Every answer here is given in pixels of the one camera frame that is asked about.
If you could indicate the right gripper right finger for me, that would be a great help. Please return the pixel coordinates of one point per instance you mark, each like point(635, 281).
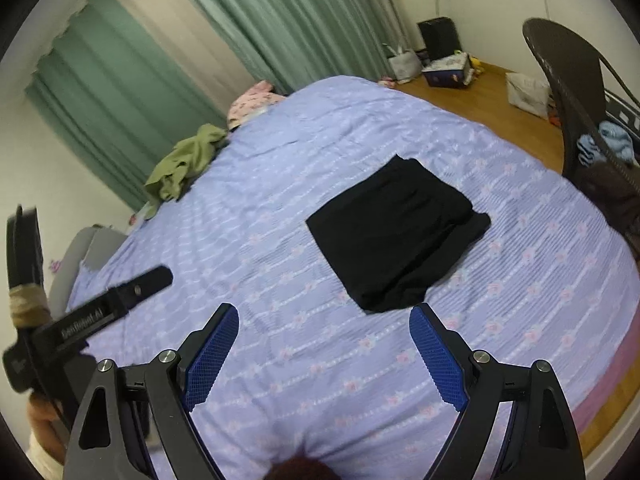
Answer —
point(444, 354)

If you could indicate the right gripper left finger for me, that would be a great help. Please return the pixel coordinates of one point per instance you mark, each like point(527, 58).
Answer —
point(203, 353)

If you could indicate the black pants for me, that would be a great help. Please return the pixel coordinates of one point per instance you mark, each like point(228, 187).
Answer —
point(392, 236)

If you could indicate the person's left hand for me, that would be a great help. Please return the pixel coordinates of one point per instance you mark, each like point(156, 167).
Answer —
point(41, 414)

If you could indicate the lilac floral bed sheet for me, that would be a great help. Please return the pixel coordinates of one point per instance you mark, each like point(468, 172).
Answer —
point(310, 372)

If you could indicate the grey bedside furniture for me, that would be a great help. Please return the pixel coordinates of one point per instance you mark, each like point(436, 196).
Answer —
point(91, 247)

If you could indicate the olive green garment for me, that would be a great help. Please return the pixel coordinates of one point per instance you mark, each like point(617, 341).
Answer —
point(173, 176)

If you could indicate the green curtain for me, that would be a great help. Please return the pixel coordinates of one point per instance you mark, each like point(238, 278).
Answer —
point(122, 81)

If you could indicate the white plastic bag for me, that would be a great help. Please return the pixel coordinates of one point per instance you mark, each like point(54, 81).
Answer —
point(528, 94)

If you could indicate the light blue cloth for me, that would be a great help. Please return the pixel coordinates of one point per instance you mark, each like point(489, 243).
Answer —
point(615, 137)

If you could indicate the blue cardboard box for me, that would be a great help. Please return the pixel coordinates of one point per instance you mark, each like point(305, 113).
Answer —
point(454, 72)

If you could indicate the white paper bag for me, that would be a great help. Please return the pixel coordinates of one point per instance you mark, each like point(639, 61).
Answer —
point(405, 64)

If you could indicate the dark wicker chair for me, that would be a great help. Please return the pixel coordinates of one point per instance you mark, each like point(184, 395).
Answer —
point(573, 68)

